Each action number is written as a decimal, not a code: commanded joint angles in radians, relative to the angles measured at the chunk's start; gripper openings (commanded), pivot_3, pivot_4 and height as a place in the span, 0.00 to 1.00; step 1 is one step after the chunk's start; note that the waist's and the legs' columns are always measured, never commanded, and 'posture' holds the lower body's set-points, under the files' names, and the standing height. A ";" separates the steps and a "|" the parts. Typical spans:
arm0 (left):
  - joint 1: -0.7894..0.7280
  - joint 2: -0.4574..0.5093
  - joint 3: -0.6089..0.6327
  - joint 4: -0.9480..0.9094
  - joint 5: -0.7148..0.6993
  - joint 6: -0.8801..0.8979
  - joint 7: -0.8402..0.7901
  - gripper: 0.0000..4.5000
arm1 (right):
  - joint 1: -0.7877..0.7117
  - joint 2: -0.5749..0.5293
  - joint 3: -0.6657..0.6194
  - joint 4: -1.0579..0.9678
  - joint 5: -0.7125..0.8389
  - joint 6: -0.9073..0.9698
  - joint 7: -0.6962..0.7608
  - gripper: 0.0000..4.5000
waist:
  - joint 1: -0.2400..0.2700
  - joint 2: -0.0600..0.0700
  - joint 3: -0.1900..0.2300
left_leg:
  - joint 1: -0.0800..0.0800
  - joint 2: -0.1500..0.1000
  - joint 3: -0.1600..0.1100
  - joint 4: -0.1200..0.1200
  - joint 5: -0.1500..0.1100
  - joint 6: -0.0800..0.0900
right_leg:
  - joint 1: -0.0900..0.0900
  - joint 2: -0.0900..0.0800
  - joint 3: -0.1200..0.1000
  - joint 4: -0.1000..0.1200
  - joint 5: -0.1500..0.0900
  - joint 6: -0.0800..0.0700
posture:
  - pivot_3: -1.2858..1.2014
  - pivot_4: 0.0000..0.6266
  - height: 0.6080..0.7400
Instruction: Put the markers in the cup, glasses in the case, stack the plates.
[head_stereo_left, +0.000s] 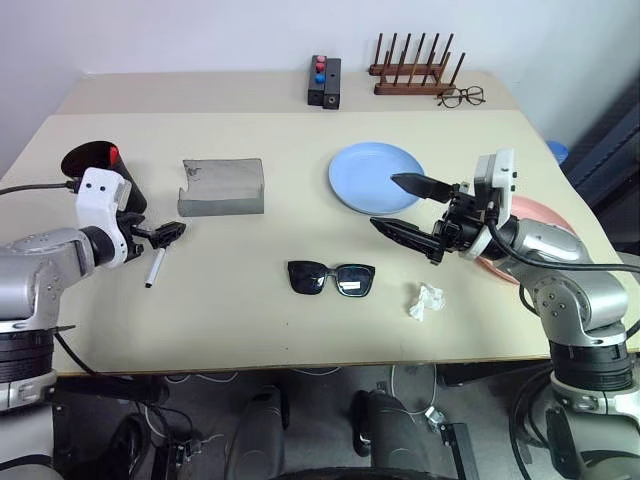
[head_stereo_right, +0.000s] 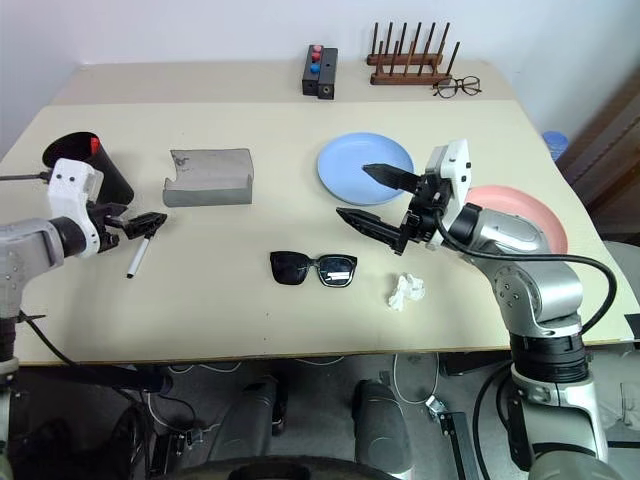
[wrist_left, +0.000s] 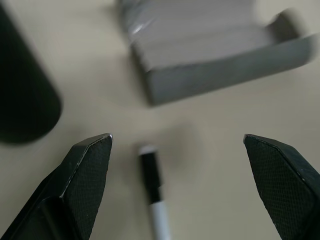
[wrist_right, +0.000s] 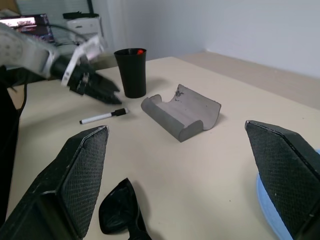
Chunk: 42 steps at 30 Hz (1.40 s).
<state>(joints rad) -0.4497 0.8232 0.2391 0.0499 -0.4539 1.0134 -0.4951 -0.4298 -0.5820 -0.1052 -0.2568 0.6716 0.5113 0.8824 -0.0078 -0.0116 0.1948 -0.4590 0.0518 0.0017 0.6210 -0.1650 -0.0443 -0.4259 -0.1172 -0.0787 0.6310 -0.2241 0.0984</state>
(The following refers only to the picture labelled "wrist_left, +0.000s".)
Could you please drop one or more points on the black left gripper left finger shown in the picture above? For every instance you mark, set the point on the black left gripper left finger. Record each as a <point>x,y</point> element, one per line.
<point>80,180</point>

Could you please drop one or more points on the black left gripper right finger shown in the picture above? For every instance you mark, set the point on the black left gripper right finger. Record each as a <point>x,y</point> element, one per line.
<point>282,180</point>

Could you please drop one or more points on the black cup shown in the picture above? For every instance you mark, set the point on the black cup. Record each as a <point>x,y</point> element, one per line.
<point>22,87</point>

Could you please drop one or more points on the grey glasses case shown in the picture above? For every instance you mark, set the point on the grey glasses case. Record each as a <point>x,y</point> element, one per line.
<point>212,72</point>

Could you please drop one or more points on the black capped white marker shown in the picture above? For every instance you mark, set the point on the black capped white marker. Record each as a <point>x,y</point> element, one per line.
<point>153,180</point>

